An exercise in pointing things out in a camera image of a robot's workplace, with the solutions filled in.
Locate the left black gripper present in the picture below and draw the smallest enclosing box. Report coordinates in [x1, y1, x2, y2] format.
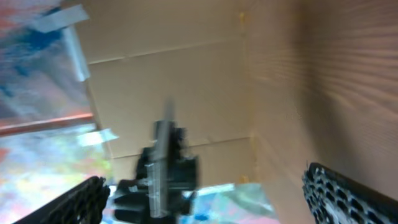
[113, 120, 199, 223]

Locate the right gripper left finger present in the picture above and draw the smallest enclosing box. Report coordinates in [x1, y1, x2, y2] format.
[15, 176, 110, 224]

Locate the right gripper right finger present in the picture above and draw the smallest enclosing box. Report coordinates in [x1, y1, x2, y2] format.
[302, 162, 397, 224]

